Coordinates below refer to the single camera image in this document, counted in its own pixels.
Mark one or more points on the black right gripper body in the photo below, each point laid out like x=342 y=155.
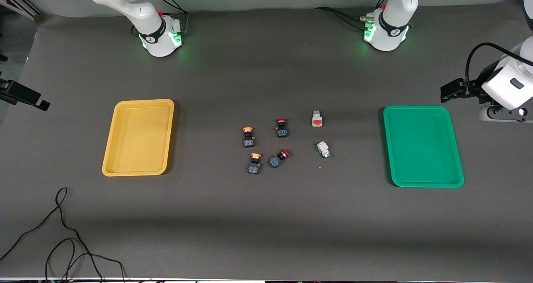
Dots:
x=16 y=92

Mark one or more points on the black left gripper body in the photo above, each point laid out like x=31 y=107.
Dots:
x=474 y=90

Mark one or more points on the white switch with orange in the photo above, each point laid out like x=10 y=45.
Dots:
x=317 y=120

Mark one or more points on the green push button white block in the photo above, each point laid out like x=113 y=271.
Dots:
x=323 y=149

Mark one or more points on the yellow push button switch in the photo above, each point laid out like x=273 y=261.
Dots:
x=249 y=140
x=254 y=167

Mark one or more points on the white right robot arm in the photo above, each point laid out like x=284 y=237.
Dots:
x=160 y=45

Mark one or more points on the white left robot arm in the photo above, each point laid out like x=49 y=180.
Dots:
x=387 y=43

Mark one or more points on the green plastic tray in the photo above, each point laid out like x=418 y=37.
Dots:
x=422 y=149

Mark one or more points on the yellow plastic tray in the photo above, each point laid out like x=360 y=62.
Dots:
x=139 y=141

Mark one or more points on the red push button switch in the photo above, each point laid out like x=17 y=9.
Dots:
x=275 y=161
x=282 y=132

